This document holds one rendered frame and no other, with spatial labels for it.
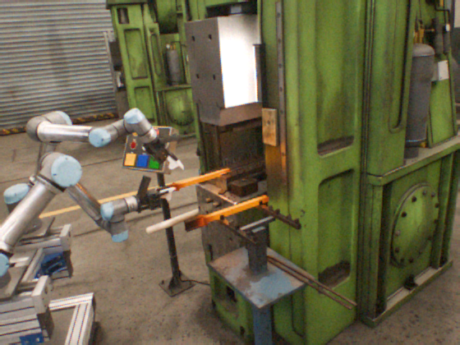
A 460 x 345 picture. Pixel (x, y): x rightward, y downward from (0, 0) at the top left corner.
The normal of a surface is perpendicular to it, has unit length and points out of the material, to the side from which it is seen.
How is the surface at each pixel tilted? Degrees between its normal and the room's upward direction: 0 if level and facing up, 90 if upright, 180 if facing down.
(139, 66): 89
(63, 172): 85
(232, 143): 90
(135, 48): 89
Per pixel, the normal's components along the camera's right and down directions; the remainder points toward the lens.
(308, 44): 0.58, 0.21
